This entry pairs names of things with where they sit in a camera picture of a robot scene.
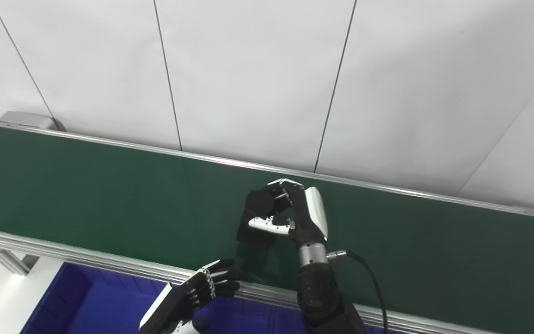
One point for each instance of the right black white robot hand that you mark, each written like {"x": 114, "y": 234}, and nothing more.
{"x": 306, "y": 218}

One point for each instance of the grey conveyor end housing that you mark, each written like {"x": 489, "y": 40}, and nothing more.
{"x": 26, "y": 120}

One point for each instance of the black cylinder block part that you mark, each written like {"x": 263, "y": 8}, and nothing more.
{"x": 260, "y": 202}

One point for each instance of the aluminium conveyor leg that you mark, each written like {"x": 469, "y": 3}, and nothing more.
{"x": 9, "y": 260}

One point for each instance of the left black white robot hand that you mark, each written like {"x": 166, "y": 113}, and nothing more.
{"x": 183, "y": 297}

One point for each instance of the green conveyor belt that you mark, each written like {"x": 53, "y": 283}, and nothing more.
{"x": 109, "y": 195}
{"x": 86, "y": 256}

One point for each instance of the blue plastic bin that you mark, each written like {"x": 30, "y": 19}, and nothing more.
{"x": 91, "y": 306}
{"x": 288, "y": 322}

